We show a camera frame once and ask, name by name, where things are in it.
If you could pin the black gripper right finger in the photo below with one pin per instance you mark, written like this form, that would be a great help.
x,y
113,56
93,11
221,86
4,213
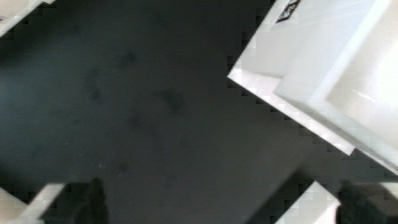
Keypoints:
x,y
368,203

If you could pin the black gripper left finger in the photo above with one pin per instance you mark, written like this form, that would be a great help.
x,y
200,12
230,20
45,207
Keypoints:
x,y
79,206

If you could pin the white drawer cabinet frame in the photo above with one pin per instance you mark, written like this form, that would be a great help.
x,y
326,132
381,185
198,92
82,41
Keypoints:
x,y
319,68

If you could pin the white front drawer box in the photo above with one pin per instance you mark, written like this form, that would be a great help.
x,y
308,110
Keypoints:
x,y
15,10

